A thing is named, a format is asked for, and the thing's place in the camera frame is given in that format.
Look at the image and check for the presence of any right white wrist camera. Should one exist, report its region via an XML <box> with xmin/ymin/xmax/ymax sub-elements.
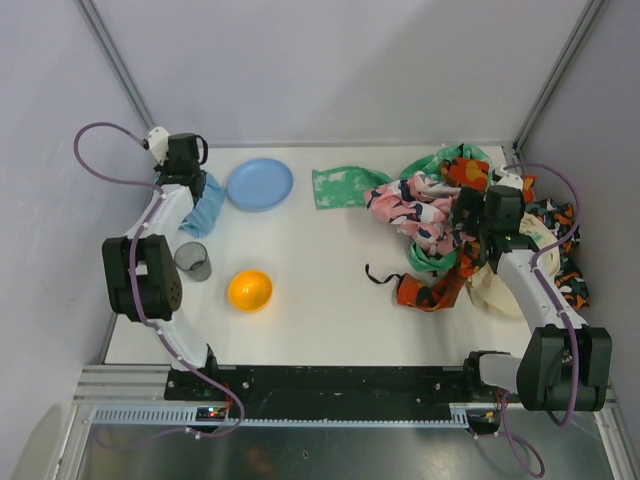
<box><xmin>492</xmin><ymin>165</ymin><xmax>524</xmax><ymax>191</ymax></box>

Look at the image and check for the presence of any orange red patterned cloth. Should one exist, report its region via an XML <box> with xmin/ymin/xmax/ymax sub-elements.
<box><xmin>364</xmin><ymin>170</ymin><xmax>537</xmax><ymax>312</ymax></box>

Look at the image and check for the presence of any light blue cloth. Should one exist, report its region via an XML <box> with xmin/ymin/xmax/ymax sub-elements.
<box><xmin>150</xmin><ymin>172</ymin><xmax>225</xmax><ymax>238</ymax></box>

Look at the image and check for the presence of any dark orange patterned cloth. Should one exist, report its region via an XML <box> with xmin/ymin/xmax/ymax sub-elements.
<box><xmin>526</xmin><ymin>198</ymin><xmax>590</xmax><ymax>311</ymax></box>

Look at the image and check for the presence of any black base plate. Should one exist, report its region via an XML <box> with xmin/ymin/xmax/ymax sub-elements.
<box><xmin>164</xmin><ymin>364</ymin><xmax>524</xmax><ymax>421</ymax></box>

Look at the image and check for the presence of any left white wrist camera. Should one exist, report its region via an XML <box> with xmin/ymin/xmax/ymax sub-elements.
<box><xmin>146</xmin><ymin>126</ymin><xmax>170</xmax><ymax>166</ymax></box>

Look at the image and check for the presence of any blue plate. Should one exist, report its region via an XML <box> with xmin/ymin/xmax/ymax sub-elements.
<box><xmin>226</xmin><ymin>158</ymin><xmax>294</xmax><ymax>212</ymax></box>

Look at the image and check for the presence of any pink navy patterned cloth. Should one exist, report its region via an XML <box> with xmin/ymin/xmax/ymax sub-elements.
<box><xmin>364</xmin><ymin>171</ymin><xmax>476</xmax><ymax>256</ymax></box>

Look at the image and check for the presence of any green white cloth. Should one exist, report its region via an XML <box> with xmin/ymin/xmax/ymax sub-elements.
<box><xmin>312</xmin><ymin>143</ymin><xmax>495</xmax><ymax>273</ymax></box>

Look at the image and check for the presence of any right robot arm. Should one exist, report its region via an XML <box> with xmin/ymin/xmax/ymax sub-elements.
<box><xmin>452</xmin><ymin>185</ymin><xmax>612</xmax><ymax>414</ymax></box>

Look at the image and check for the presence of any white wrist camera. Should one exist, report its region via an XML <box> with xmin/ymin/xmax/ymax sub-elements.
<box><xmin>492</xmin><ymin>165</ymin><xmax>524</xmax><ymax>191</ymax></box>
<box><xmin>146</xmin><ymin>126</ymin><xmax>170</xmax><ymax>166</ymax></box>

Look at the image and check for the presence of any grey mesh cup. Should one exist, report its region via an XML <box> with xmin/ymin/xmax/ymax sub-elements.
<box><xmin>174</xmin><ymin>241</ymin><xmax>212</xmax><ymax>282</ymax></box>

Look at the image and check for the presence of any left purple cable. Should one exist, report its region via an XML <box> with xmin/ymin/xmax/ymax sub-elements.
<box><xmin>73</xmin><ymin>122</ymin><xmax>246</xmax><ymax>454</ymax></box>

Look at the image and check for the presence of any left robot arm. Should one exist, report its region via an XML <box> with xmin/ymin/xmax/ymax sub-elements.
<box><xmin>102</xmin><ymin>127</ymin><xmax>225</xmax><ymax>371</ymax></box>

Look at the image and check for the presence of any orange bowl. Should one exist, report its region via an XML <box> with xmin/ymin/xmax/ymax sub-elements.
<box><xmin>227</xmin><ymin>270</ymin><xmax>273</xmax><ymax>313</ymax></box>

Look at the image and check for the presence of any white cable duct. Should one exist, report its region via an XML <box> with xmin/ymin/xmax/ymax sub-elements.
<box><xmin>90</xmin><ymin>403</ymin><xmax>497</xmax><ymax>428</ymax></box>

